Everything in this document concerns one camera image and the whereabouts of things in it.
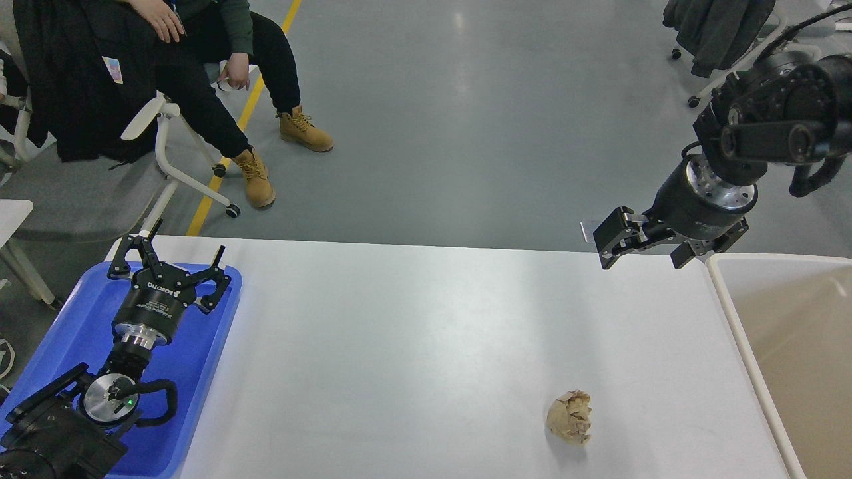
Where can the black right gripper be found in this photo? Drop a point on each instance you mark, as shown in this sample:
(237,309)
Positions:
(693,207)

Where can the blue plastic tray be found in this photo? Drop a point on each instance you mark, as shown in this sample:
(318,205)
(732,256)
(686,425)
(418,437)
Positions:
(81,333)

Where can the brown paper ball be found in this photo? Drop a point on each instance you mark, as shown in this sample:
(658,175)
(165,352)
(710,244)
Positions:
(569,417)

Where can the tan left boot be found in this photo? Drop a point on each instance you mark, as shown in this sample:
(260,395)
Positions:
(297,127)

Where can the person's right hand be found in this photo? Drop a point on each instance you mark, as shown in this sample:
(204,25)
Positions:
(161,17)

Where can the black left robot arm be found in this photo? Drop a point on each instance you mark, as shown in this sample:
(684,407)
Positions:
(74,426)

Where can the tan right boot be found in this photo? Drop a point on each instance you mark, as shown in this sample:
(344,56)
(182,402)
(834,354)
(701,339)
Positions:
(259,191)

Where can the tan boot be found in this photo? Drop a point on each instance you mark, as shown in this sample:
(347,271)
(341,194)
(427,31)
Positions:
(259,191)
(297,127)

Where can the white office chair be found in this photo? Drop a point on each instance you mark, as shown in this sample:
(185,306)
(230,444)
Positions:
(96,200)

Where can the person's left hand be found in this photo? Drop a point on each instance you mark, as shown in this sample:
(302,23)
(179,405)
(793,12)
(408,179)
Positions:
(236,72)

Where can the white chair with grey coat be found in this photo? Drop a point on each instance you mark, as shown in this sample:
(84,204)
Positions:
(745,60)

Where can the white side table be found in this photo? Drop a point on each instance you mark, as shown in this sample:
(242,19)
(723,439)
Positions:
(13,214)

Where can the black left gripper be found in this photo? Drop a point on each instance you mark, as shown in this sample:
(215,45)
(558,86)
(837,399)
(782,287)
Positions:
(152,304)

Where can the black jacket on chair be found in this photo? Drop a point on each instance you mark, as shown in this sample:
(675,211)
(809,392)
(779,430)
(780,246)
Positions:
(91,67)

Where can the left floor outlet plate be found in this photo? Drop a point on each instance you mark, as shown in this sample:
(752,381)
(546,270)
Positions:
(588,227)

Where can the grey coat on chair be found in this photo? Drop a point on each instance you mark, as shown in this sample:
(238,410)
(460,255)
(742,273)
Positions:
(716,33)

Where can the seated person in black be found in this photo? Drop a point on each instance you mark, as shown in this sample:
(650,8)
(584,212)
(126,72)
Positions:
(213,31)

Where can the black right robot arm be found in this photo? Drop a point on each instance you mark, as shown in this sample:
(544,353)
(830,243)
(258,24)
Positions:
(788,108)

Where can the beige plastic bin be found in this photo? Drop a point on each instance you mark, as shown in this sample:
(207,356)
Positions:
(791,319)

